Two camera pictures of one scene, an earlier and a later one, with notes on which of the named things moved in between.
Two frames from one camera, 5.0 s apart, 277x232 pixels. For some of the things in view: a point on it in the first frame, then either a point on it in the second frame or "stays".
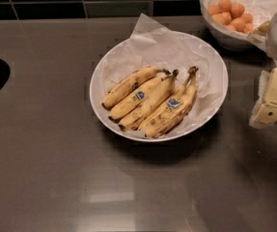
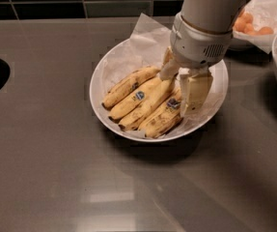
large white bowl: [157, 86] stays
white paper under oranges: [261, 5] stays
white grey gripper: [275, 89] → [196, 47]
